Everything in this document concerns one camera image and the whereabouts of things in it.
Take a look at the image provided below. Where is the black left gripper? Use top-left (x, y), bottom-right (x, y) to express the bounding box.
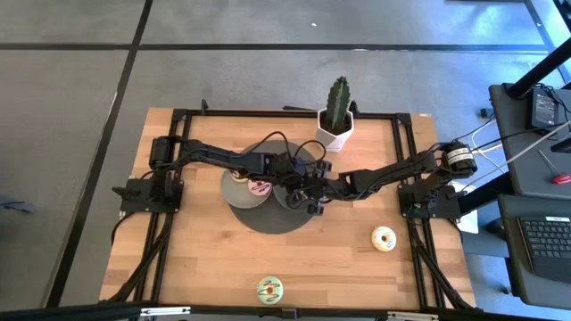
top-left (266, 152), bottom-right (310, 201)

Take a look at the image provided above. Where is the black stand leg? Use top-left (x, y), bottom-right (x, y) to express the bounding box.
top-left (458, 172), bottom-right (512, 216)

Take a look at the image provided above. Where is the dark grey round mat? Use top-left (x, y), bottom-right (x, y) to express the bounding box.
top-left (227, 139), bottom-right (320, 235)

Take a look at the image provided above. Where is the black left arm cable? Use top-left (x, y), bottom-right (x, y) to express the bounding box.
top-left (240, 130), bottom-right (296, 158)

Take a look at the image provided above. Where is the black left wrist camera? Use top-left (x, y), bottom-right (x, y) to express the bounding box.
top-left (275, 153), bottom-right (298, 173)

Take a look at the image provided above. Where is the white cable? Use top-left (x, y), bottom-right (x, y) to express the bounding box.
top-left (463, 118), bottom-right (571, 193)

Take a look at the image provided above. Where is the grey floor object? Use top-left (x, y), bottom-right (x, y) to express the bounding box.
top-left (0, 195), bottom-right (37, 215)

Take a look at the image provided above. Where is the black table frame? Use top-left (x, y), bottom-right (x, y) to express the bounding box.
top-left (100, 98), bottom-right (477, 313)

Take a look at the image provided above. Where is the grey round plate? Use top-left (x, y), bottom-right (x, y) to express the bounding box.
top-left (272, 177), bottom-right (314, 210)
top-left (219, 161), bottom-right (274, 210)

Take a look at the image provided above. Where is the white paper sheet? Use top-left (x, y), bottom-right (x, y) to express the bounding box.
top-left (457, 209), bottom-right (481, 235)

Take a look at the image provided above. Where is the black cable bundle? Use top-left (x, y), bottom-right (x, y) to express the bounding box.
top-left (407, 217), bottom-right (475, 311)
top-left (106, 212), bottom-right (176, 305)

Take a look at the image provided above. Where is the white angular plant pot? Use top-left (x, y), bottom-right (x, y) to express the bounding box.
top-left (315, 107), bottom-right (356, 153)

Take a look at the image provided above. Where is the black keyboard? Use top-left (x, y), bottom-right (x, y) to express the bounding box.
top-left (517, 215), bottom-right (571, 284)

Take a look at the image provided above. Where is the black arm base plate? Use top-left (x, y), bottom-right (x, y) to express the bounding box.
top-left (119, 177), bottom-right (185, 214)
top-left (398, 182), bottom-right (463, 219)

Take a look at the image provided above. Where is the cream iced donut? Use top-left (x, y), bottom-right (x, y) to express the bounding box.
top-left (370, 226), bottom-right (398, 253)

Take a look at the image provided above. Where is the red handled screwdriver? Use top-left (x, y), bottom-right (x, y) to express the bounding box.
top-left (537, 149), bottom-right (571, 185)

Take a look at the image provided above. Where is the black overhead beam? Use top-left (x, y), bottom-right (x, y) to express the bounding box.
top-left (0, 301), bottom-right (571, 321)

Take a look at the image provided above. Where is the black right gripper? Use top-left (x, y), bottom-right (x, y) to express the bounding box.
top-left (307, 172), bottom-right (348, 217)

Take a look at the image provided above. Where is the mint green swirl donut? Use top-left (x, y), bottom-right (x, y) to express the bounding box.
top-left (256, 276), bottom-right (285, 306)

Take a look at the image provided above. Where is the black slanted pole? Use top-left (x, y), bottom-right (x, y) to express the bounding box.
top-left (507, 37), bottom-right (571, 100)

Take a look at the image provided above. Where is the green cactus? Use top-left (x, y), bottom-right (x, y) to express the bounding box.
top-left (325, 75), bottom-right (352, 133)

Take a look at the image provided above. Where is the pink iced donut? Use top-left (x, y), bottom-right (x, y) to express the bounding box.
top-left (247, 177), bottom-right (274, 198)

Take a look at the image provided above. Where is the black power adapter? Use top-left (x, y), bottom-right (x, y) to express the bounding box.
top-left (529, 86), bottom-right (559, 131)

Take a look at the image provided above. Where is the silver metal bracket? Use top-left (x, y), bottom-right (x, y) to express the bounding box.
top-left (386, 310), bottom-right (441, 321)
top-left (140, 306), bottom-right (192, 318)

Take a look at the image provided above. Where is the black left camera cable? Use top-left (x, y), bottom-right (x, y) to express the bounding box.
top-left (292, 139), bottom-right (328, 167)

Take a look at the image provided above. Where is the grey desk top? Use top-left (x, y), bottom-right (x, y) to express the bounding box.
top-left (497, 193), bottom-right (571, 311)
top-left (488, 82), bottom-right (571, 197)

